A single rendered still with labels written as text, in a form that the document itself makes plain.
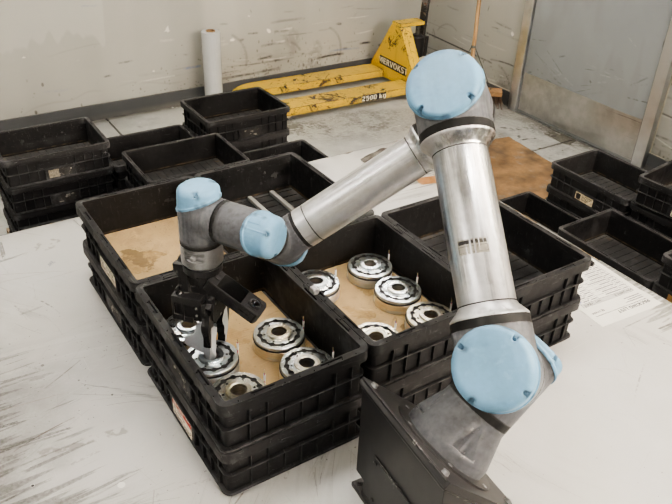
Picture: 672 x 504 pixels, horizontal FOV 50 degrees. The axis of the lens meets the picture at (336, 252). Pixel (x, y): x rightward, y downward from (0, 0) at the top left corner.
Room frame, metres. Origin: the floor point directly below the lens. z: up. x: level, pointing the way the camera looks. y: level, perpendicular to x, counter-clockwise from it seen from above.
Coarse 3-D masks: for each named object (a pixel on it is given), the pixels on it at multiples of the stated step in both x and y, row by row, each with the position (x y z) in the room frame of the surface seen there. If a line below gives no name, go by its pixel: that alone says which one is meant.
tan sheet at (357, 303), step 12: (336, 276) 1.38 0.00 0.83; (348, 288) 1.34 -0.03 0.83; (360, 288) 1.34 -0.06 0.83; (348, 300) 1.29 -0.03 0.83; (360, 300) 1.30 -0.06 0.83; (372, 300) 1.30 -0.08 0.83; (348, 312) 1.25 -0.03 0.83; (360, 312) 1.25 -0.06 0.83; (372, 312) 1.25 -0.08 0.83; (384, 312) 1.26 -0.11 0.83; (360, 324) 1.21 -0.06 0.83
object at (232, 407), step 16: (240, 256) 1.30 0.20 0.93; (288, 272) 1.24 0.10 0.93; (144, 288) 1.17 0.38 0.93; (304, 288) 1.19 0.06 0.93; (144, 304) 1.12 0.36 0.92; (320, 304) 1.14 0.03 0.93; (160, 320) 1.07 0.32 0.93; (336, 320) 1.09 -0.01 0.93; (176, 336) 1.02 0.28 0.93; (352, 336) 1.05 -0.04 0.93; (176, 352) 0.99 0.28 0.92; (352, 352) 1.00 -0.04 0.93; (192, 368) 0.94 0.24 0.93; (320, 368) 0.95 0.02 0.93; (336, 368) 0.97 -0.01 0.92; (208, 384) 0.91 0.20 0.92; (272, 384) 0.91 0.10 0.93; (288, 384) 0.91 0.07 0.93; (304, 384) 0.93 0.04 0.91; (208, 400) 0.88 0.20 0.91; (240, 400) 0.87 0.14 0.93; (256, 400) 0.88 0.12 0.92; (224, 416) 0.85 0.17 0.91
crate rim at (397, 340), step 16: (352, 224) 1.45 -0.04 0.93; (384, 224) 1.46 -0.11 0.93; (432, 256) 1.33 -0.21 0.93; (448, 272) 1.28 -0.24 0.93; (432, 320) 1.10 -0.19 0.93; (448, 320) 1.11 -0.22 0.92; (368, 336) 1.05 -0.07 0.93; (400, 336) 1.05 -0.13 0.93; (416, 336) 1.07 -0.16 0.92; (368, 352) 1.03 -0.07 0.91; (384, 352) 1.03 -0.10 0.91
